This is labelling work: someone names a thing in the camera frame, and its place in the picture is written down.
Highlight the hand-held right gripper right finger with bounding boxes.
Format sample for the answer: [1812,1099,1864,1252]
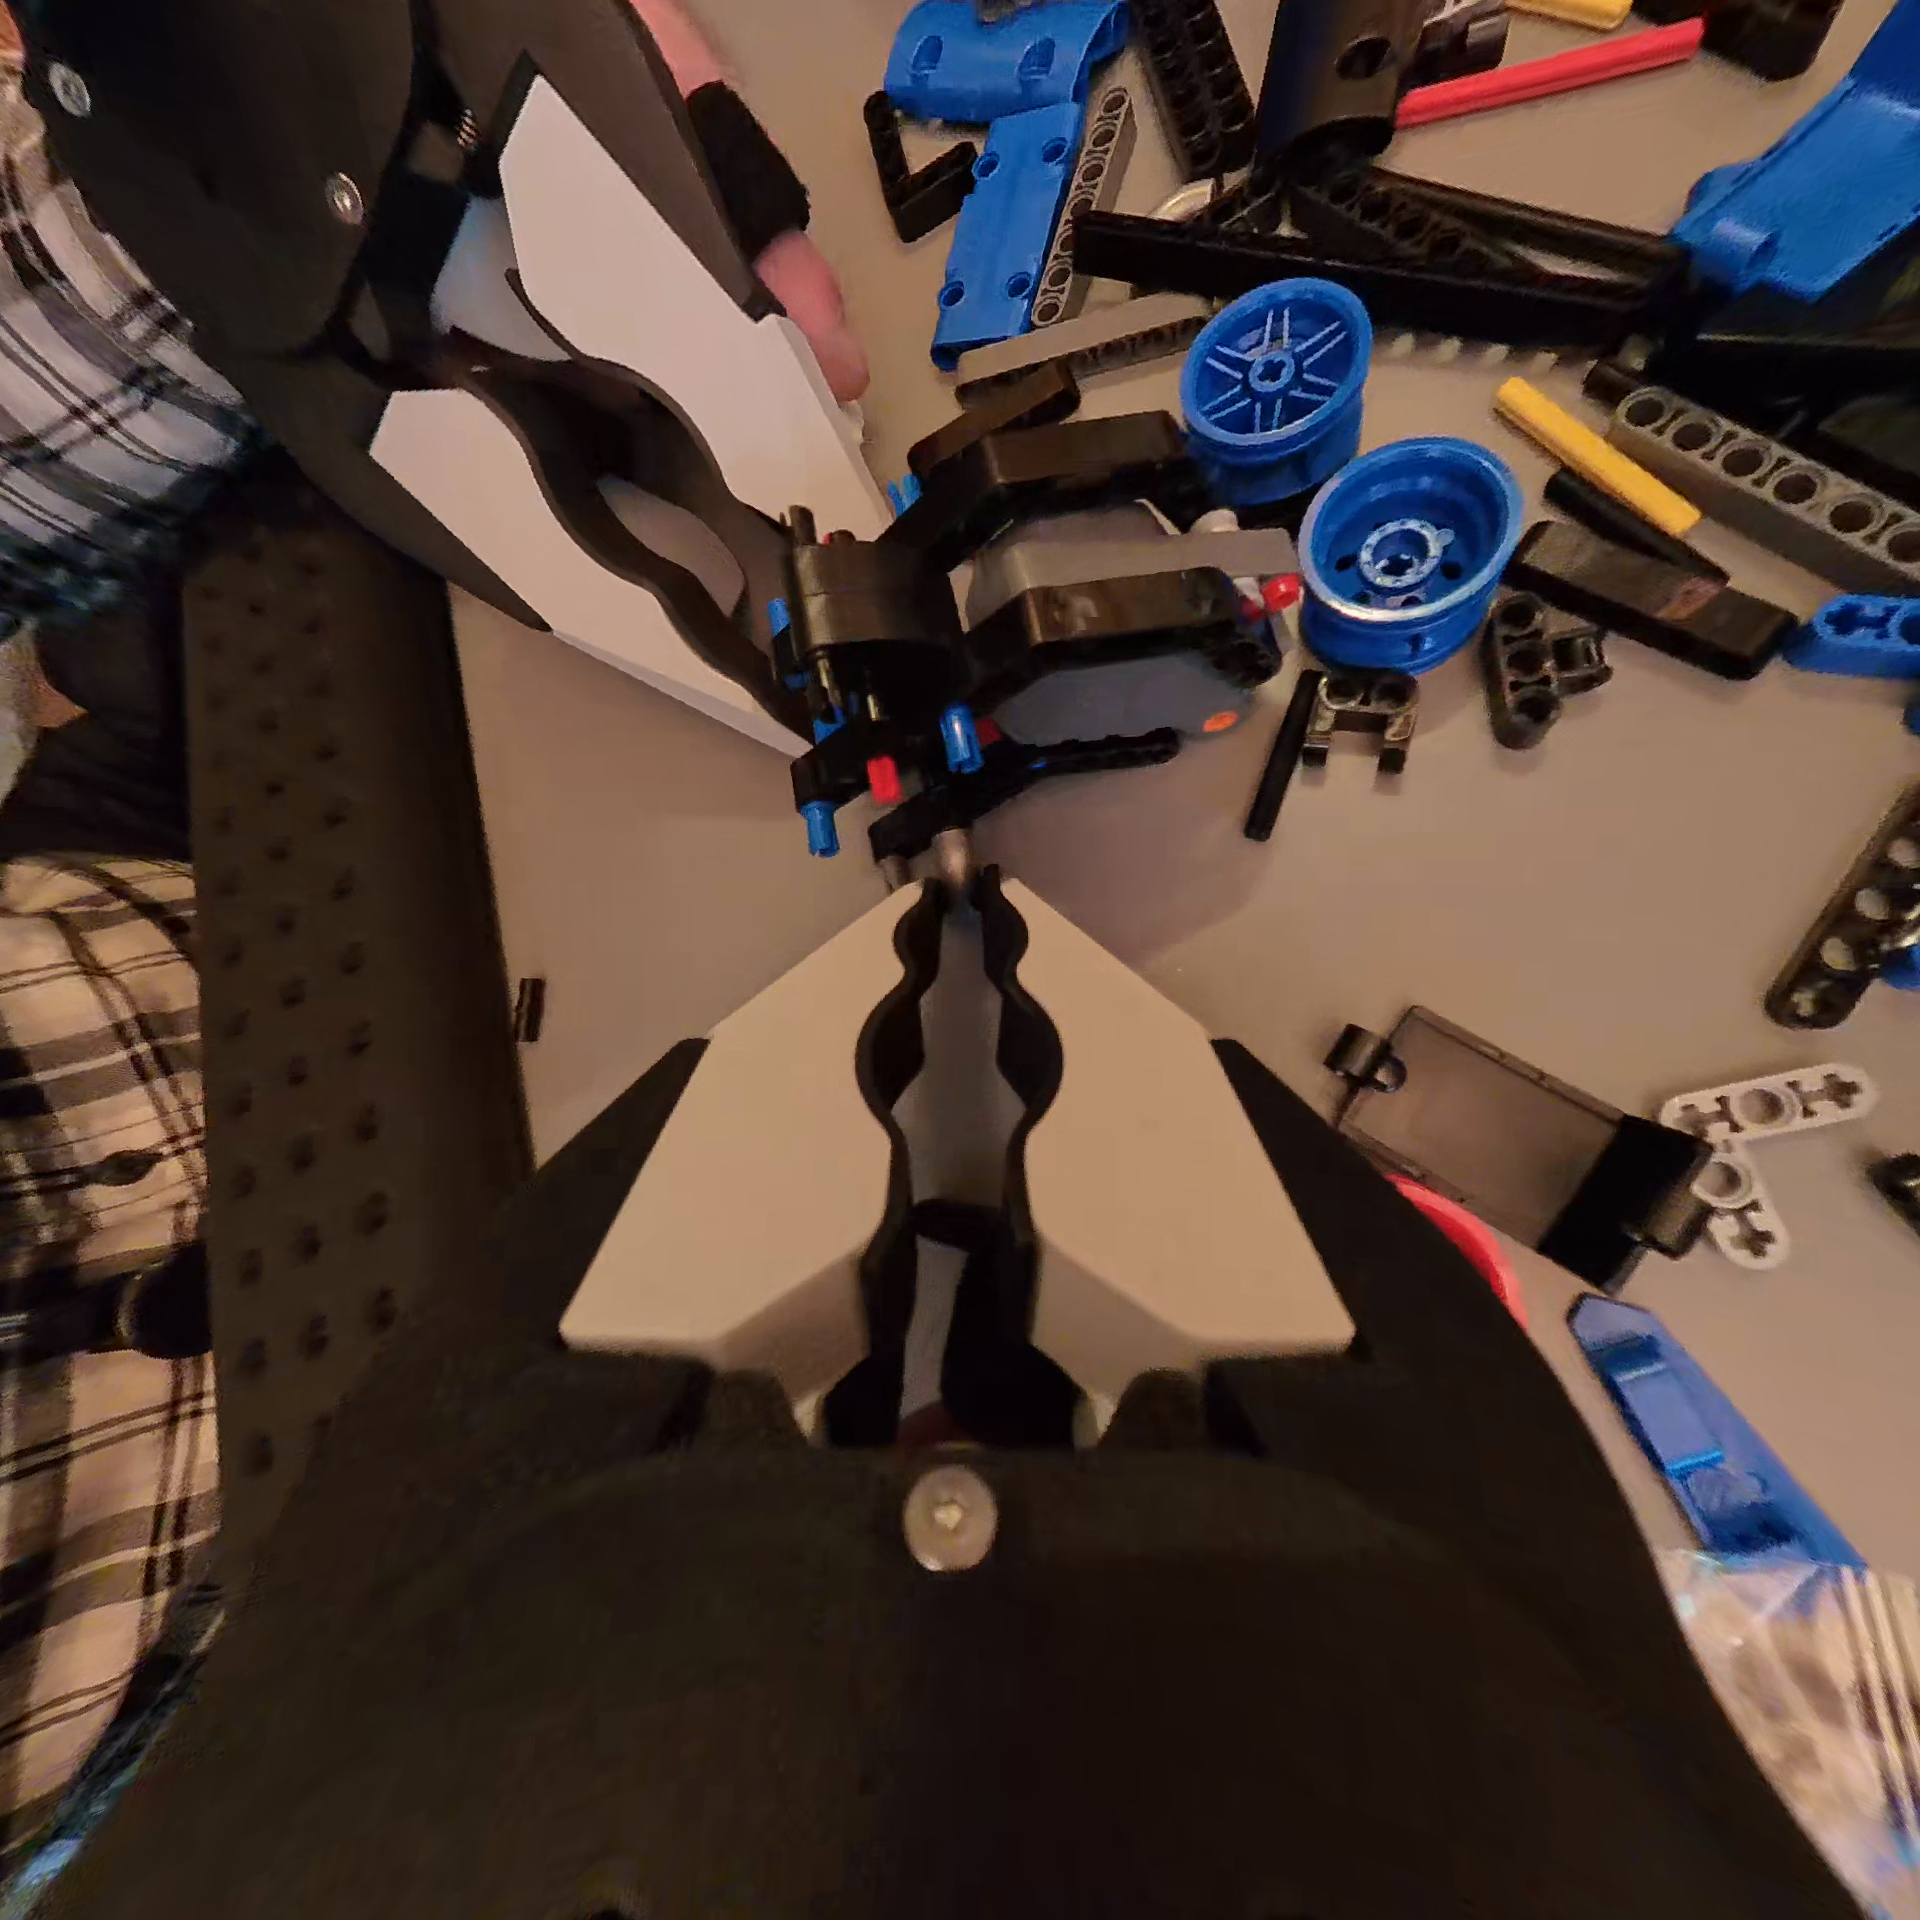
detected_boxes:
[947,879,1357,1443]

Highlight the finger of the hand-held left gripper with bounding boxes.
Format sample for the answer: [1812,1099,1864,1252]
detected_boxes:
[365,392,813,755]
[450,78,889,526]

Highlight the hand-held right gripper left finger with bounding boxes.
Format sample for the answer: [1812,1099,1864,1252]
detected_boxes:
[557,879,943,1443]

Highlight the black blue brick assembly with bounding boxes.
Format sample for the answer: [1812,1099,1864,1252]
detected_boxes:
[764,505,1187,903]

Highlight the person's left forearm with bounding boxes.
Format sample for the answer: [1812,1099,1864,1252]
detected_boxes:
[0,148,260,600]

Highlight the grey desk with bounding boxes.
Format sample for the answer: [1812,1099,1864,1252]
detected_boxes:
[446,0,1920,1577]

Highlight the person's left hand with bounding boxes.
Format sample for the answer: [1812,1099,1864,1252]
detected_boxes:
[633,0,873,401]

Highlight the red toy wheel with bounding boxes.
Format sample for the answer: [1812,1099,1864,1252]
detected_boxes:
[1388,1173,1531,1328]

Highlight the black hinged panel piece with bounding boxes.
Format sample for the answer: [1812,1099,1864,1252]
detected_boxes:
[1327,1007,1711,1291]

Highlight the blue curved panel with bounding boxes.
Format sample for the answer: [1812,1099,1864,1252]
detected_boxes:
[880,0,1133,126]
[1669,0,1920,309]

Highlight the black perforated pad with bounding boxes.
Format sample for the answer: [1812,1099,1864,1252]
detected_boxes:
[175,504,538,1534]

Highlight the grey pull-back motor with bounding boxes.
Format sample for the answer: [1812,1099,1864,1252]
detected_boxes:
[904,411,1305,760]

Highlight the small blue panel piece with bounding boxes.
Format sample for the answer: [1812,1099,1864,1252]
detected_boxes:
[1566,1290,1867,1574]

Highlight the white angled connector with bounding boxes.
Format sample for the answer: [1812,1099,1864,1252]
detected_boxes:
[1657,1062,1881,1270]

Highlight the blue toy wheel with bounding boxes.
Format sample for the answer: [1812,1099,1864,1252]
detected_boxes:
[1180,277,1376,505]
[1299,438,1526,676]

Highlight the person's plaid shirt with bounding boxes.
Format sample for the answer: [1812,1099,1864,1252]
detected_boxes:
[0,855,225,1845]

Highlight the scattered black brick pieces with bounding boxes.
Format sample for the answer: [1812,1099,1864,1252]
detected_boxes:
[862,0,1920,1224]

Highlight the clear plastic bag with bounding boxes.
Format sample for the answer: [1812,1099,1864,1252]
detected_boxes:
[1657,1544,1920,1920]

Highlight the long yellow axle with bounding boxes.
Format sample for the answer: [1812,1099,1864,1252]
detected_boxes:
[1495,374,1703,535]

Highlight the blue angled beam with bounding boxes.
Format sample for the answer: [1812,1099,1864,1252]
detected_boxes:
[1784,592,1920,681]

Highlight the dark grey perforated beam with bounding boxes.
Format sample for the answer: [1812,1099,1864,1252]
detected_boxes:
[1607,380,1920,589]

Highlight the red axle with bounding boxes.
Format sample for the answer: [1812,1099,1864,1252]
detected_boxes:
[1397,20,1705,127]

